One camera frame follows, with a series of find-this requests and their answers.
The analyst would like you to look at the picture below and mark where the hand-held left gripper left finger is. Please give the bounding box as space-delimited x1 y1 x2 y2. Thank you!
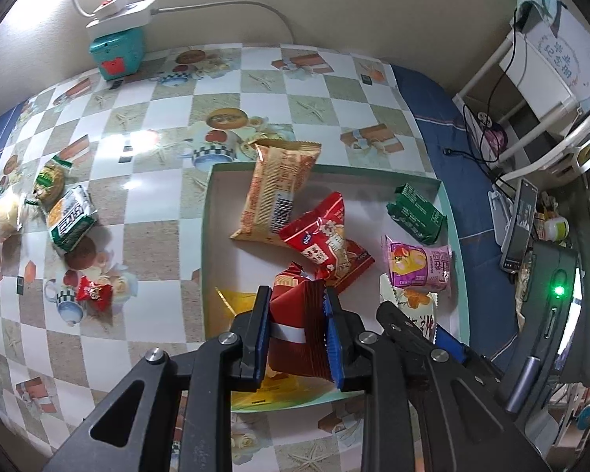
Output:
44 285 272 472

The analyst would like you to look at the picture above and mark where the yellow bread packet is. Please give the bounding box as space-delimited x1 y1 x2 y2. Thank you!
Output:
214 288 336 412

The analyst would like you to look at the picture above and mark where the small white green jar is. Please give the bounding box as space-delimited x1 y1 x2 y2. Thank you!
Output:
545 216 571 243

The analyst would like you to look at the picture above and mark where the white printed box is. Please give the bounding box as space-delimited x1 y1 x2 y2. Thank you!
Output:
500 10 590 126

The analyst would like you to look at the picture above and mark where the shallow teal box tray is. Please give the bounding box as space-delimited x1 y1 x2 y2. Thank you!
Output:
201 161 471 413

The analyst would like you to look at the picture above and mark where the dark green snack packet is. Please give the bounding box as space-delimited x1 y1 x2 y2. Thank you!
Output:
386 183 447 245

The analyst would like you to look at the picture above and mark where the dark red snack packet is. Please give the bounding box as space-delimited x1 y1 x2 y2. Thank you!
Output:
267 262 336 385

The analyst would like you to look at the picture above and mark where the black cable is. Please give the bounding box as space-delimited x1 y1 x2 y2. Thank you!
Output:
441 7 534 192

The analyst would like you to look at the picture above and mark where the orange-red snack packet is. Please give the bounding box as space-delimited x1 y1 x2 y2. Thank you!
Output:
324 238 376 295

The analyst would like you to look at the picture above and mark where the red chip packet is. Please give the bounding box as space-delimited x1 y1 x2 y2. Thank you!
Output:
278 192 349 281

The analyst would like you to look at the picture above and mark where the green yellow snack packet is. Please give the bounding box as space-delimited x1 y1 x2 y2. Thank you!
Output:
27 155 74 207

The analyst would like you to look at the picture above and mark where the small red candy packet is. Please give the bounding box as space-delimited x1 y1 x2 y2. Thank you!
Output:
76 275 112 313

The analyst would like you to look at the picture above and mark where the green white snack packet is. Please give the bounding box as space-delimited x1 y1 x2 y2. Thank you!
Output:
46 186 99 256

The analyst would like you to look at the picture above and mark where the pink purple snack packet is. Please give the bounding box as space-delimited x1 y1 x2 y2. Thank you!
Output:
381 235 453 298

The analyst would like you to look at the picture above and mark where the white orange snack packet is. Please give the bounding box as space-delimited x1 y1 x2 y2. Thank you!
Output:
378 275 439 341

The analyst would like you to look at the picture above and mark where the teal box with red label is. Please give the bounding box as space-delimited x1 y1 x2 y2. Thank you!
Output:
88 27 146 81

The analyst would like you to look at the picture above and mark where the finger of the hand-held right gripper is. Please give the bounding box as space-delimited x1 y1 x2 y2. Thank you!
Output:
376 300 437 358
435 327 503 390

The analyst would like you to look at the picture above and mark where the white rack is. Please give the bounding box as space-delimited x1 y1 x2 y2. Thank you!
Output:
453 7 590 180

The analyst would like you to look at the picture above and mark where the clear bread roll packet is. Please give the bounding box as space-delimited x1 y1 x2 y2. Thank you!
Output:
0 188 30 242

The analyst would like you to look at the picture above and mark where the white power cable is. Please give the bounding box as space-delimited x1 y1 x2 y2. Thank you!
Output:
155 0 299 46

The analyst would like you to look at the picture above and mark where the black phone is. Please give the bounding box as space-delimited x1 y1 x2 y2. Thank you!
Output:
501 179 540 274

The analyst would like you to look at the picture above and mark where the orange striped snack packet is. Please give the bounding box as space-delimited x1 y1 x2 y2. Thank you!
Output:
229 140 322 245

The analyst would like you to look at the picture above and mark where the checkered printed tablecloth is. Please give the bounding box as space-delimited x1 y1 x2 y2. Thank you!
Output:
0 42 522 472

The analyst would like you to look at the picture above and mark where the white power strip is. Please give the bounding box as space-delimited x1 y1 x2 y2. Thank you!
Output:
85 0 158 40

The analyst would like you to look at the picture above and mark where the white phone stand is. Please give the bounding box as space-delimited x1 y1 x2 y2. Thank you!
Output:
489 189 513 247

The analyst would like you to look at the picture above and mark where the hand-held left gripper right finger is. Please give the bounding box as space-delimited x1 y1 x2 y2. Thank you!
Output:
322 286 554 472

